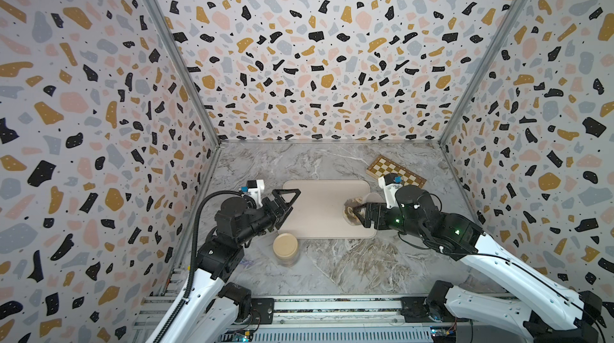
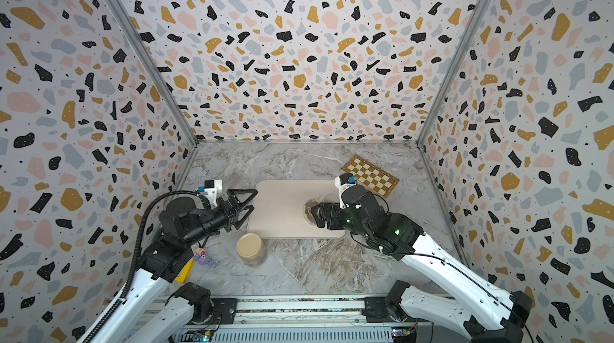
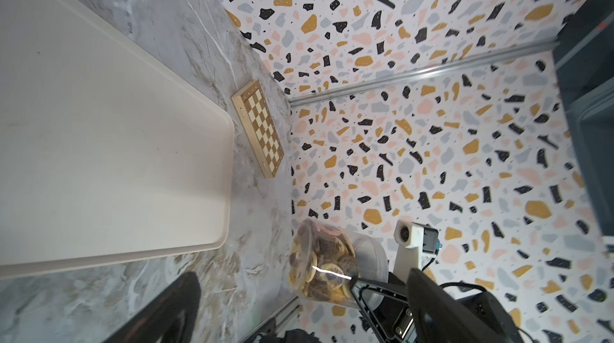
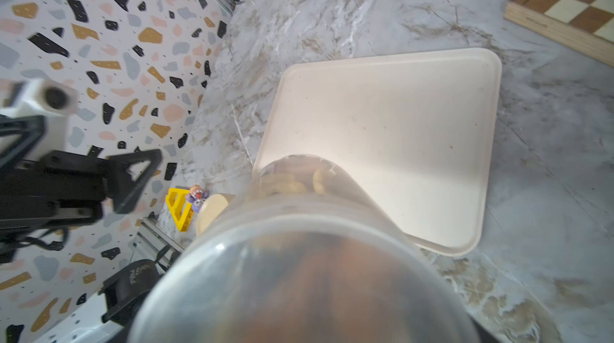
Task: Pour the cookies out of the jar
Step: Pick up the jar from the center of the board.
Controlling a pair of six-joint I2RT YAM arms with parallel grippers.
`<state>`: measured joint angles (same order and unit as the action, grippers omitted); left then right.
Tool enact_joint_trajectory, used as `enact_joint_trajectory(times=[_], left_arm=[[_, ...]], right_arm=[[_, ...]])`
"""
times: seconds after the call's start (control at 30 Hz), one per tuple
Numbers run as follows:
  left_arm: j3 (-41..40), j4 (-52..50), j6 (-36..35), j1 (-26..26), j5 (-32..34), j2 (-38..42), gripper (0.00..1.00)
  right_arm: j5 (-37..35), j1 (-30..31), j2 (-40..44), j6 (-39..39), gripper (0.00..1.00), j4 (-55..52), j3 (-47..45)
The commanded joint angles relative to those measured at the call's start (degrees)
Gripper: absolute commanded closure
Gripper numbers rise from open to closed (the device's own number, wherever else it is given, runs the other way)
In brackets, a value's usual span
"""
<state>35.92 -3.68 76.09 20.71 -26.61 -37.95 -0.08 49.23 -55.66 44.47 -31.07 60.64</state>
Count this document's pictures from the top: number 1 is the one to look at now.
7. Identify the clear plastic cookie jar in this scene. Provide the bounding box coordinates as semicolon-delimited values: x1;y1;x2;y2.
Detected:
343;194;369;226

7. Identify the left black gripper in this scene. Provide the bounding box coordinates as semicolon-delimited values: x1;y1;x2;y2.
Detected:
234;189;300;249

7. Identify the wooden chessboard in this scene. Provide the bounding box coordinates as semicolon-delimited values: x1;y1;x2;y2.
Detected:
366;155;427;188

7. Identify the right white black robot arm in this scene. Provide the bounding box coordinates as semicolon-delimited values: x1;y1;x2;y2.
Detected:
344;183;605;342

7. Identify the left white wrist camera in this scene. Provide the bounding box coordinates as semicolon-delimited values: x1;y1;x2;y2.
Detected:
241;179;265;208

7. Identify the beige rectangular tray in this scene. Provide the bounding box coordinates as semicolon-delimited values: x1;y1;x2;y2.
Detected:
279;180;385;240

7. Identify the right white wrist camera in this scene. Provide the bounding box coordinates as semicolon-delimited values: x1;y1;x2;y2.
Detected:
378;173;403;209

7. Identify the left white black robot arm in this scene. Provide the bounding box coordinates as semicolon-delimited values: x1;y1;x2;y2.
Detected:
148;181;301;342

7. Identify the cookie jar with beige lid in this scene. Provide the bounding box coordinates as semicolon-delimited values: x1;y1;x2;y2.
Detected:
273;233;299;266

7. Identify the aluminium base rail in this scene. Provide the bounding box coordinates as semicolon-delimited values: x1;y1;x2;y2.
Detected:
129;294;529;343

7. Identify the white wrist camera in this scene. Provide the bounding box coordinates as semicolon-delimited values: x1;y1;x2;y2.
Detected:
378;173;403;209
241;179;265;208

